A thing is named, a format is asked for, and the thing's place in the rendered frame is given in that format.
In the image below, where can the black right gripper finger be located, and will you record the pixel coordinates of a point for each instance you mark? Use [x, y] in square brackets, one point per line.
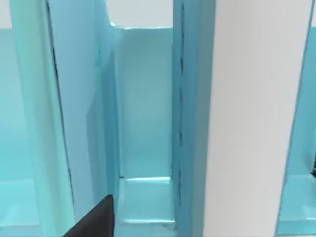
[98, 219]

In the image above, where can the light blue rack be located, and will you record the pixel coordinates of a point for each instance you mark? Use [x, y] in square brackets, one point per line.
[143, 111]

